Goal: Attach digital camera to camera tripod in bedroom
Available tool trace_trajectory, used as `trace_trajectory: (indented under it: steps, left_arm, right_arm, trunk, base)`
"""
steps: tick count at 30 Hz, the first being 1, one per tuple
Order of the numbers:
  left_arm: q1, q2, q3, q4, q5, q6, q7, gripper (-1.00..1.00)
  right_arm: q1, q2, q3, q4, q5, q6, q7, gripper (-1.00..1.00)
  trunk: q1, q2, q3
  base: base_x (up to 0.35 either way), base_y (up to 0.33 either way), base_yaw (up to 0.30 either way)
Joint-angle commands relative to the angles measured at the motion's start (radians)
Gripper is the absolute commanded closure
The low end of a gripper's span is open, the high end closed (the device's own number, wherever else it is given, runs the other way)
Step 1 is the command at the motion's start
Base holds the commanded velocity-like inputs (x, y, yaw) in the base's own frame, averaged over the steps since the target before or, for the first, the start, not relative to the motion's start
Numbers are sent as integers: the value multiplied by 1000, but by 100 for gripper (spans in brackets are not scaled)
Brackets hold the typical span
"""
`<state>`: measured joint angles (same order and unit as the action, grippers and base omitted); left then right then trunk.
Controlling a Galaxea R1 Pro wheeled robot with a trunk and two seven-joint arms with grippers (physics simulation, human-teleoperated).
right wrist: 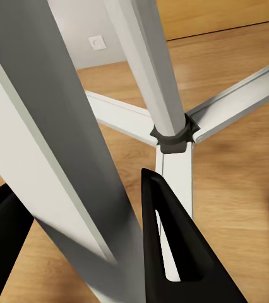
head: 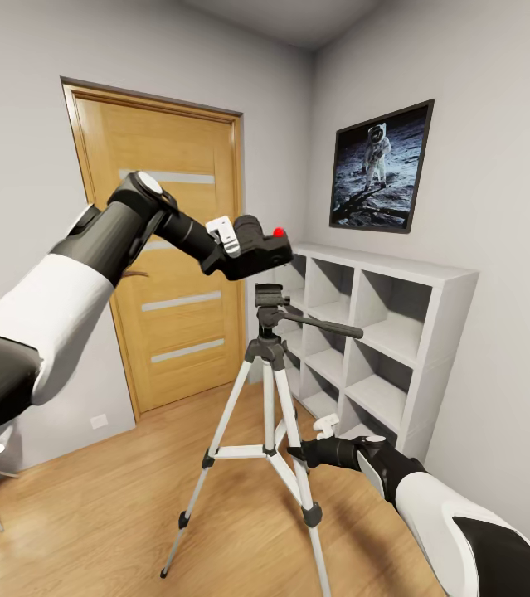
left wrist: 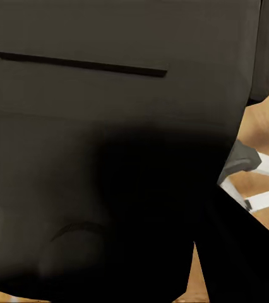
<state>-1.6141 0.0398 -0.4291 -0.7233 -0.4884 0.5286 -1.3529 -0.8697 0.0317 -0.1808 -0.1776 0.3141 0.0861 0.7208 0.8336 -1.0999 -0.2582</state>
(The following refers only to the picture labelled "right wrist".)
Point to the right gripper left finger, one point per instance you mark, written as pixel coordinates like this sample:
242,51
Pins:
15,223

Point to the camera tripod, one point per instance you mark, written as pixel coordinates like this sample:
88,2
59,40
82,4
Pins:
53,154

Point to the wall socket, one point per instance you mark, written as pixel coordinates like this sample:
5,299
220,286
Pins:
97,42

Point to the door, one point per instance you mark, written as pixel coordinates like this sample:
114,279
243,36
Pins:
184,18

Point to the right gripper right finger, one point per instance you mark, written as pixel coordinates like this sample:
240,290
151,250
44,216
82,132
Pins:
203,278

